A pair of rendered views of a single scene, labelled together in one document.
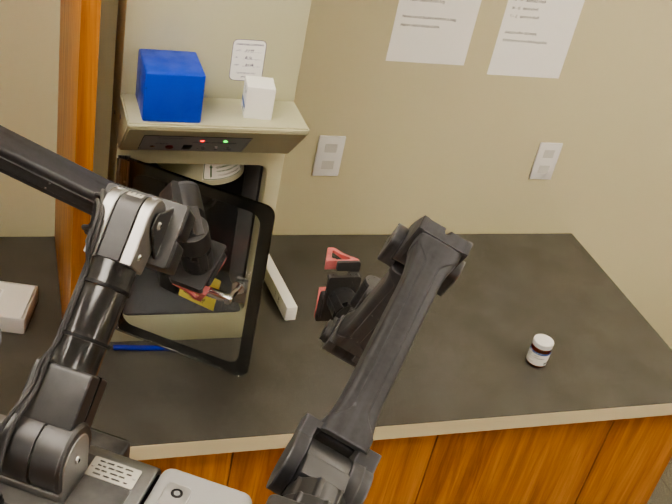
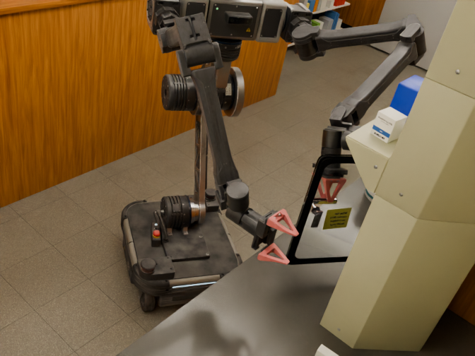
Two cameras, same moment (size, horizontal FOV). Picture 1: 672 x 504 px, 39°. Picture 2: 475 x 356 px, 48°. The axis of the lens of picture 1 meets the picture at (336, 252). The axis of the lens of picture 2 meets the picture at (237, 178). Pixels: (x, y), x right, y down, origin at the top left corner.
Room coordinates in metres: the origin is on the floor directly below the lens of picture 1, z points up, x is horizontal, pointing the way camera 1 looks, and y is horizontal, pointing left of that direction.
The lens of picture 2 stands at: (2.30, -0.70, 2.09)
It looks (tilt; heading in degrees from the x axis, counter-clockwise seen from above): 35 degrees down; 146
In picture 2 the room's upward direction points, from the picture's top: 13 degrees clockwise
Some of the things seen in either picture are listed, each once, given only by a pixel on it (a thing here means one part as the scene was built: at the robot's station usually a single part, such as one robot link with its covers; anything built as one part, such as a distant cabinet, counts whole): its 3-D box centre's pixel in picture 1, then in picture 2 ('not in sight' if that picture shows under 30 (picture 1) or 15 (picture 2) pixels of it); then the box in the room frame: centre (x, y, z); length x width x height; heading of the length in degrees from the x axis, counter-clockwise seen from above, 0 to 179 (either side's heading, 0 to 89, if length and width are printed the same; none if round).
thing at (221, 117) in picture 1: (212, 136); (390, 143); (1.51, 0.26, 1.46); 0.32 x 0.12 x 0.10; 114
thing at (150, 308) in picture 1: (187, 272); (348, 212); (1.46, 0.27, 1.19); 0.30 x 0.01 x 0.40; 78
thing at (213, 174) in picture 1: (201, 151); not in sight; (1.66, 0.31, 1.34); 0.18 x 0.18 x 0.05
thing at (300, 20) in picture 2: not in sight; (301, 30); (0.76, 0.46, 1.45); 0.09 x 0.08 x 0.12; 82
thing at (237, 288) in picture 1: (215, 288); not in sight; (1.41, 0.20, 1.20); 0.10 x 0.05 x 0.03; 78
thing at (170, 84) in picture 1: (169, 85); (418, 102); (1.47, 0.34, 1.56); 0.10 x 0.10 x 0.09; 24
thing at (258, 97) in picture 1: (258, 97); (388, 124); (1.54, 0.19, 1.54); 0.05 x 0.05 x 0.06; 16
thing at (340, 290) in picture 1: (343, 304); (256, 224); (1.45, -0.04, 1.20); 0.07 x 0.07 x 0.10; 23
